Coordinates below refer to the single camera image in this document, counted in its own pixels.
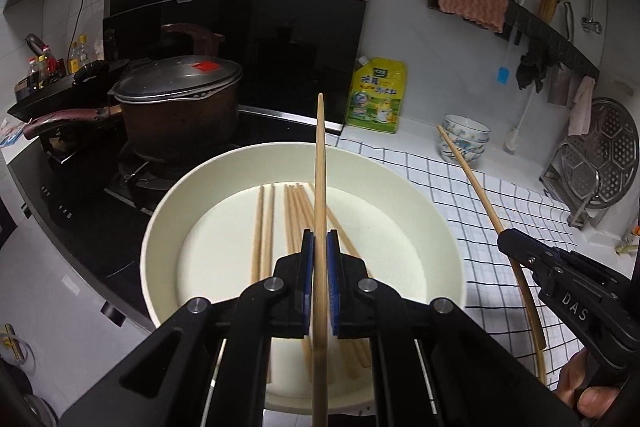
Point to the blue plastic wall hook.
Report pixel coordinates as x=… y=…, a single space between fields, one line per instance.
x=504 y=75

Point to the wooden chopstick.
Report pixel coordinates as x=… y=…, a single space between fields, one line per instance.
x=295 y=212
x=307 y=207
x=320 y=157
x=257 y=232
x=350 y=252
x=301 y=209
x=470 y=177

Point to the black hanging cloth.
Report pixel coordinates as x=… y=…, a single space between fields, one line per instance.
x=531 y=72

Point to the pink dishcloth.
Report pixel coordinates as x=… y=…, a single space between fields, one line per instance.
x=470 y=2

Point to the yellow oil bottle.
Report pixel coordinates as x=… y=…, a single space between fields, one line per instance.
x=74 y=59
x=85 y=54

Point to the black wok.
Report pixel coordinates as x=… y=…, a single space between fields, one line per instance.
x=50 y=99

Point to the round steel steamer plate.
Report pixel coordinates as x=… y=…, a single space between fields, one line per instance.
x=600 y=157

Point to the small pink towel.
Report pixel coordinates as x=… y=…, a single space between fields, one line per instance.
x=581 y=107

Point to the black wall rack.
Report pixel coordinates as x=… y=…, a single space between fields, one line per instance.
x=530 y=19

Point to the black gas stove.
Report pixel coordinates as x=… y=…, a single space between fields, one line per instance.
x=90 y=207

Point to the white round plate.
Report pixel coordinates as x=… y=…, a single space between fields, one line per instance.
x=220 y=227

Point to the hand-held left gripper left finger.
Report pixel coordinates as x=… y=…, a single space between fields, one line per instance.
x=307 y=282

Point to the person's right hand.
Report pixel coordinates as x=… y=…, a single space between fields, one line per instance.
x=590 y=392

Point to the floral ceramic bowl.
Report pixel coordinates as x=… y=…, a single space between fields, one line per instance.
x=472 y=127
x=472 y=160
x=475 y=148

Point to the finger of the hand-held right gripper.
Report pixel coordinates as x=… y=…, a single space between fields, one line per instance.
x=522 y=249

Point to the steel angle valve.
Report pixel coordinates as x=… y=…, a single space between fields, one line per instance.
x=591 y=24

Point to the steel stand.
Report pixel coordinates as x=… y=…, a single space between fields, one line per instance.
x=570 y=202

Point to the dark sauce bottle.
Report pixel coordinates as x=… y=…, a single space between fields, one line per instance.
x=48 y=66
x=34 y=74

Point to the grey pot lid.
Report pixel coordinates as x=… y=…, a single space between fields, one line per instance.
x=170 y=79

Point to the yellow seasoning pouch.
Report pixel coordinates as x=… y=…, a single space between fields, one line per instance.
x=375 y=97

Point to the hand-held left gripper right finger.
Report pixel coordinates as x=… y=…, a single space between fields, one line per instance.
x=333 y=282

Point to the white black checkered cloth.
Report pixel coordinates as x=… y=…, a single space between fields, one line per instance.
x=450 y=217

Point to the blue white packet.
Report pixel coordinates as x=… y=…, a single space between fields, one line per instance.
x=11 y=133

